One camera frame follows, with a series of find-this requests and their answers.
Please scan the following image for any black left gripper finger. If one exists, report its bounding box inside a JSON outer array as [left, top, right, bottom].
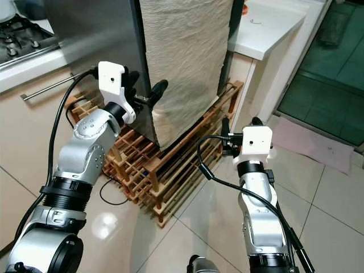
[[149, 79, 169, 107], [124, 71, 140, 100]]

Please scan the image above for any grey steel fridge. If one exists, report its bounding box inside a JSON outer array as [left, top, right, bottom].
[[43, 0, 245, 150]]

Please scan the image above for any beige ribbed fabric cover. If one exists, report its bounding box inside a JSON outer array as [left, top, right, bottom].
[[139, 0, 234, 150]]

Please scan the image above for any pink floor mat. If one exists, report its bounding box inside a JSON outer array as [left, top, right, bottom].
[[267, 117, 354, 175]]

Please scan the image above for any wooden wine rack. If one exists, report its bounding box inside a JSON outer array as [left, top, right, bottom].
[[65, 80, 244, 228]]

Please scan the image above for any green glass sliding door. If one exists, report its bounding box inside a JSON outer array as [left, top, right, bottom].
[[276, 0, 364, 146]]

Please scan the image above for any white side counter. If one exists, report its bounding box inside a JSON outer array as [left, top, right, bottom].
[[216, 0, 330, 123]]

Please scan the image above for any beige kitchen cabinet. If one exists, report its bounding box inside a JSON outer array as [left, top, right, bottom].
[[0, 20, 92, 257]]

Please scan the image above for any steel gas hob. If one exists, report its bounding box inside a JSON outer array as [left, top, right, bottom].
[[0, 16, 60, 72]]

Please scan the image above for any grey right robot foot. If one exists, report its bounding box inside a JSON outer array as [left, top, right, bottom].
[[186, 256, 228, 273]]

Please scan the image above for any dark blue pot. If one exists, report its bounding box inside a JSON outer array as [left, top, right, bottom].
[[14, 0, 51, 20]]

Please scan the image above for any white cooking pot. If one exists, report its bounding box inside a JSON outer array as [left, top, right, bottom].
[[0, 0, 16, 23]]

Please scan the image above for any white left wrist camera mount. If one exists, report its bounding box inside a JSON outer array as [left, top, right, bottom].
[[98, 61, 137, 125]]

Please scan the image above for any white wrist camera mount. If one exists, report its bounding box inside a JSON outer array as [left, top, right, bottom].
[[233, 126, 272, 167], [98, 61, 137, 125]]

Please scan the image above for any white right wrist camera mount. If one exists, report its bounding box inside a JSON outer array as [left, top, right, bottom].
[[233, 126, 272, 167]]

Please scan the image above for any steel cabinet handle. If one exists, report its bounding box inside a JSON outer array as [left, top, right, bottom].
[[21, 71, 83, 101]]

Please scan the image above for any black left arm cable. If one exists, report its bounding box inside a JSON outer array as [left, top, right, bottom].
[[14, 68, 100, 245]]

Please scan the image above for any black power cable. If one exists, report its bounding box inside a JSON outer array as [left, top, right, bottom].
[[98, 175, 130, 206]]

